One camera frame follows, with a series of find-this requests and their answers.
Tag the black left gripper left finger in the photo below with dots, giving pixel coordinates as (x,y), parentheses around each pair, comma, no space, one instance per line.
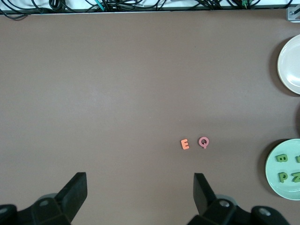
(54,211)

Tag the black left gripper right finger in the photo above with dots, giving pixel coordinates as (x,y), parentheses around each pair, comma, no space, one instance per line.
(218,214)

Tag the green foam letter P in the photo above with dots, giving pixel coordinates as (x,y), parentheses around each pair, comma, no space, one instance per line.
(282,176)

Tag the green foam letter B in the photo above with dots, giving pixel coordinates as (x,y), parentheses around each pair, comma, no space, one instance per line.
(277,158)

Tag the green foam letter N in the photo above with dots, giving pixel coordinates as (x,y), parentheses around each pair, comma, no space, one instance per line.
(296,177)

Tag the green foam letter U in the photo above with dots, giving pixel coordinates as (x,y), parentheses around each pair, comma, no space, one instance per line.
(298,159)

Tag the green plate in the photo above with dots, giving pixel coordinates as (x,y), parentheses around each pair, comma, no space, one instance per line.
(288,191)

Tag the pink foam letter Q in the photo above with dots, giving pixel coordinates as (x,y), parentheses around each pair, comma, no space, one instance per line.
(199,141)

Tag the orange foam letter E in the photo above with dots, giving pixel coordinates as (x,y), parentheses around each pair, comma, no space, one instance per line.
(182,144)

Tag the brown table mat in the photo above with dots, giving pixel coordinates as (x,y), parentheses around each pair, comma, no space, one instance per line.
(117,82)

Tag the cream plate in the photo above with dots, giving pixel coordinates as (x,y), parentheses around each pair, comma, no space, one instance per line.
(290,65)

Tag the metal table edge bracket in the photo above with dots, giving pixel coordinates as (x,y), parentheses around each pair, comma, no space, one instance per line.
(293,15)

